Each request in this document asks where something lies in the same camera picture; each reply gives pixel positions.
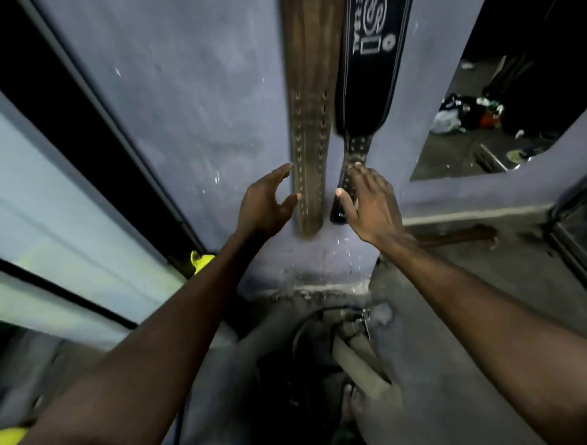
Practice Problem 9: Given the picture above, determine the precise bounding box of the person's left hand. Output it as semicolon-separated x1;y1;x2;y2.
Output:
234;163;303;240

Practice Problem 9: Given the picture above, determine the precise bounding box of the person's right hand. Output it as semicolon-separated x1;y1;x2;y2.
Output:
334;164;408;247

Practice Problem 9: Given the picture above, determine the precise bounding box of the black belt with white print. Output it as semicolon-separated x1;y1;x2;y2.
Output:
330;0;413;226

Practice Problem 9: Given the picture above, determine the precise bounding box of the brown leather belt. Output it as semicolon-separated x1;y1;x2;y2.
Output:
280;0;345;239

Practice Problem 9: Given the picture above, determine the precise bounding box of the person's left forearm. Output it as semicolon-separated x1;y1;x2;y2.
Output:
20;231;262;445

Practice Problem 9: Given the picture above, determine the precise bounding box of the person's right forearm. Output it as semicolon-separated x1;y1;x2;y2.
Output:
378;231;587;445

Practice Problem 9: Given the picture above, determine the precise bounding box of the heap of mixed clutter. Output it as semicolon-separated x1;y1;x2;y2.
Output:
430;94;505;134

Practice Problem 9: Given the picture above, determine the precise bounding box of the white machine panel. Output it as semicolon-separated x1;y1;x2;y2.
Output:
0;89;186;351

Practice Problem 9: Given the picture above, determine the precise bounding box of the black framed glass case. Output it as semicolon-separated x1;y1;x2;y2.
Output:
545;176;587;287

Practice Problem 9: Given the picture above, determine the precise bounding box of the yellow machine frame bar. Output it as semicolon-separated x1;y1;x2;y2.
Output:
0;249;216;445

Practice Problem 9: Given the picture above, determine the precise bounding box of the metal frame piece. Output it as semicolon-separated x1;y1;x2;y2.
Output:
472;142;510;174

